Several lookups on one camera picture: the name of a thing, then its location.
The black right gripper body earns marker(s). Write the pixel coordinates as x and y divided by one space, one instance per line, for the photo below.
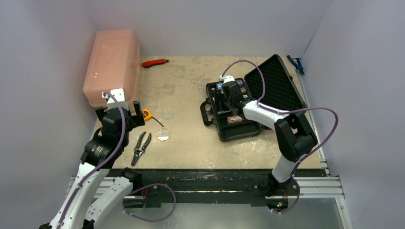
229 96

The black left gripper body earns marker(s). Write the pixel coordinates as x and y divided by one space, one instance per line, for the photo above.
131 123

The clear round disc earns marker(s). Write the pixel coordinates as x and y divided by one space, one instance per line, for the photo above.
163 134

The clear dealer button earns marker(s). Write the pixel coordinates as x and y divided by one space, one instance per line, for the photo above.
167 113

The black poker set case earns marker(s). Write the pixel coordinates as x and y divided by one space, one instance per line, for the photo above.
270 80

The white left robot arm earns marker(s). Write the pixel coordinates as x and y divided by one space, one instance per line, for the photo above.
100 153

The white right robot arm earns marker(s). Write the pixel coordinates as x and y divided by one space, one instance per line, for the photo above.
295 136

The yellow tape measure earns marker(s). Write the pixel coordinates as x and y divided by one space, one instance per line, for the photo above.
147 115

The orange purple chip row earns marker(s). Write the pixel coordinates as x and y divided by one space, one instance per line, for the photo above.
234 119

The pink plastic storage box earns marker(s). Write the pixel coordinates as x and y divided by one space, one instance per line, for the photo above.
114 63

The red utility knife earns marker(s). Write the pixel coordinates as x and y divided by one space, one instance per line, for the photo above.
152 63

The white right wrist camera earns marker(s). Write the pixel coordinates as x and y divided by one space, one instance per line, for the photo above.
226 78

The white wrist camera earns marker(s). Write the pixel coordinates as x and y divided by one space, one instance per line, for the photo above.
115 97
226 78

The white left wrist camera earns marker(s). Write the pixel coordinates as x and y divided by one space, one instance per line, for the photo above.
115 97

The black handled pliers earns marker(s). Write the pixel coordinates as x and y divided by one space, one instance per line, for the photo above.
140 147

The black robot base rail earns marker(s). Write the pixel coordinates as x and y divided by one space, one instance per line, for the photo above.
231 186

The blue handled pliers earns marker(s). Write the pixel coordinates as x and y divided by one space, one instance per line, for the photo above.
297 64

